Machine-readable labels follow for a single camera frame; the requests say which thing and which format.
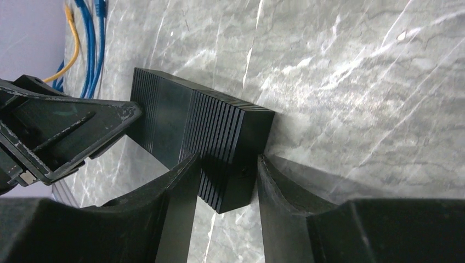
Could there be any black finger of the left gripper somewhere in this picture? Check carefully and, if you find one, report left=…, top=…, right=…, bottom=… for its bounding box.
left=1, top=75, right=142, bottom=186

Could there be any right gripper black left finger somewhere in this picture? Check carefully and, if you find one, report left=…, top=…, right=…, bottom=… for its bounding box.
left=1, top=154, right=201, bottom=262

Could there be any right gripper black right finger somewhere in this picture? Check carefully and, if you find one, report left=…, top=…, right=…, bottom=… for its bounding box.
left=257, top=155, right=464, bottom=262

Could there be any black network switch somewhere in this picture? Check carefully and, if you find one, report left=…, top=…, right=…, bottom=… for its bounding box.
left=128, top=67, right=275, bottom=214

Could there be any yellow ethernet cable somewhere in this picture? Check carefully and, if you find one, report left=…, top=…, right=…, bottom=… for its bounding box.
left=43, top=3, right=81, bottom=84

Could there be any blue ethernet cable long loop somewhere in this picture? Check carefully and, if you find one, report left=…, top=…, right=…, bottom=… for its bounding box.
left=87, top=0, right=107, bottom=99

